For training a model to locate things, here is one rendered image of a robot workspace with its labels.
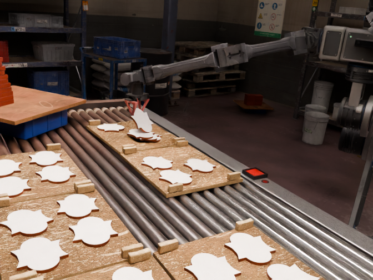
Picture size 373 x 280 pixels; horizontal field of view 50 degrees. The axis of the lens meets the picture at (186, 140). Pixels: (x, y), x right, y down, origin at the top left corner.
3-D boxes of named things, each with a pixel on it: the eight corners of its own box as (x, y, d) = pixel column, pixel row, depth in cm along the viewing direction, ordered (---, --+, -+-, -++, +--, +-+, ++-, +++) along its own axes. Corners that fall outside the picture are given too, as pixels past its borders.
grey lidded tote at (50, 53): (63, 56, 595) (63, 40, 587) (75, 60, 572) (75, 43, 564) (31, 58, 560) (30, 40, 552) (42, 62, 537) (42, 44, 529)
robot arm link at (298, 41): (312, 47, 183) (310, 35, 182) (306, 48, 174) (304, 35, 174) (292, 51, 188) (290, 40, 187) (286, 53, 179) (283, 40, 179)
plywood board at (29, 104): (14, 88, 230) (13, 85, 229) (86, 103, 213) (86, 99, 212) (-68, 105, 185) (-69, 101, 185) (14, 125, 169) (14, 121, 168)
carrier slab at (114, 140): (146, 121, 224) (146, 119, 223) (186, 145, 192) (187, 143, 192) (86, 128, 204) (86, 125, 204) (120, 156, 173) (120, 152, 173)
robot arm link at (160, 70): (234, 68, 167) (229, 42, 165) (229, 69, 162) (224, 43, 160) (151, 85, 188) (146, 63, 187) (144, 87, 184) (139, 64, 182)
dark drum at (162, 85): (153, 104, 628) (156, 47, 599) (176, 114, 585) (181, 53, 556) (120, 108, 591) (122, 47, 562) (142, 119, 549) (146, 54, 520)
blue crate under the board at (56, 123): (23, 114, 218) (21, 96, 215) (69, 124, 208) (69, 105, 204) (-26, 128, 191) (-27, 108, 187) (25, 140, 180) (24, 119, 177)
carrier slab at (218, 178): (187, 147, 191) (188, 144, 190) (242, 181, 158) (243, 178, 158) (120, 156, 172) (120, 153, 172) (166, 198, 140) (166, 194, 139)
